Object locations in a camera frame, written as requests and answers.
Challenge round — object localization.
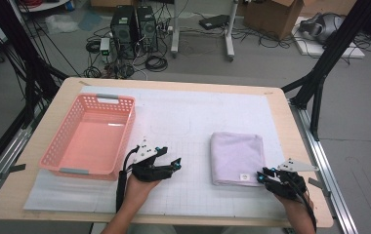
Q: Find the brown cardboard box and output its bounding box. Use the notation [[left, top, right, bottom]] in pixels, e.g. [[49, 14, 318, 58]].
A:
[[242, 0, 305, 42]]

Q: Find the small white power unit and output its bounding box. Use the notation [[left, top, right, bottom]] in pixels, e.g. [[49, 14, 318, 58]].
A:
[[99, 37, 111, 63]]

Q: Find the clear plastic bag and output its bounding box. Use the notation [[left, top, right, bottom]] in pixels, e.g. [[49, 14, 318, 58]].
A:
[[45, 13, 79, 35]]

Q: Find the grey round appliance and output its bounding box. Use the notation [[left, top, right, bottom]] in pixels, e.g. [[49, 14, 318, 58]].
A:
[[299, 12, 348, 45]]

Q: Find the flat black device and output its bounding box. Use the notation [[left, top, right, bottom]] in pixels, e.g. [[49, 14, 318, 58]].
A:
[[198, 14, 230, 31]]

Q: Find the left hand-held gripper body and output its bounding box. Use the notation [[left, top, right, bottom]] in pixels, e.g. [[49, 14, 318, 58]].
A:
[[130, 138, 175, 183]]

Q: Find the grey metal bracket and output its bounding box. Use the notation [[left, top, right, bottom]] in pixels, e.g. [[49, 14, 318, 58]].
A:
[[0, 163, 27, 180], [309, 176, 333, 198]]

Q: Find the white foam board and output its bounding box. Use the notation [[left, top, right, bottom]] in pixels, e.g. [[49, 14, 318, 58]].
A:
[[292, 16, 367, 59]]

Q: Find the coiled black cable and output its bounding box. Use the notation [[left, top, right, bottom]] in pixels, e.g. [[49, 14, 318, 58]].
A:
[[144, 55, 169, 73]]

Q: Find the white metal stand frame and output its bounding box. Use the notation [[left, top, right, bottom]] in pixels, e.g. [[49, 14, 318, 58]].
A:
[[170, 0, 240, 62]]

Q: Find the person's right hand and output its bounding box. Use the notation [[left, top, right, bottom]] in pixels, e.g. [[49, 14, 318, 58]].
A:
[[273, 192, 315, 227]]

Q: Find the aluminium rail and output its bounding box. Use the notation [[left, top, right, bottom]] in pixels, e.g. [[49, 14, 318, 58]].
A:
[[0, 125, 33, 213], [289, 100, 358, 234]]

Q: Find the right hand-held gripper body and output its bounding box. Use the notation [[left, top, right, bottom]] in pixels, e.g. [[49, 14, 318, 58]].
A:
[[265, 157, 320, 200]]

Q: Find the pink plastic basket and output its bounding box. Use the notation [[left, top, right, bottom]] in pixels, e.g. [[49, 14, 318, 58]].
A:
[[38, 93, 137, 180]]

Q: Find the lilac printed towel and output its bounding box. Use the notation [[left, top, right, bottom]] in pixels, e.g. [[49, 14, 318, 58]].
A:
[[210, 131, 267, 188]]

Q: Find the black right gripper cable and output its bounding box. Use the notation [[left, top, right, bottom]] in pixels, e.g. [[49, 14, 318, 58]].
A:
[[285, 173, 318, 232]]

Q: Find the white grid mat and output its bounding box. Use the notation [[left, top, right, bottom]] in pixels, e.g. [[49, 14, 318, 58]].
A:
[[22, 85, 289, 219]]

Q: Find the person's left hand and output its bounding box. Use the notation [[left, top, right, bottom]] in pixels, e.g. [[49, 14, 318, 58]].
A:
[[124, 175, 162, 213]]

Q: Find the white round table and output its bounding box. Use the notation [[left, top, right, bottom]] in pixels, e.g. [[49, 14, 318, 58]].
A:
[[17, 0, 70, 14]]

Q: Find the black computer tower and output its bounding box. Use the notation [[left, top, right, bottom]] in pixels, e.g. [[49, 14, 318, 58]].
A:
[[109, 5, 139, 60], [136, 5, 159, 53]]

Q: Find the black frame strut with cables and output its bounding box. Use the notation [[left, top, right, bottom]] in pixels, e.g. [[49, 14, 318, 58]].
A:
[[0, 0, 69, 130]]

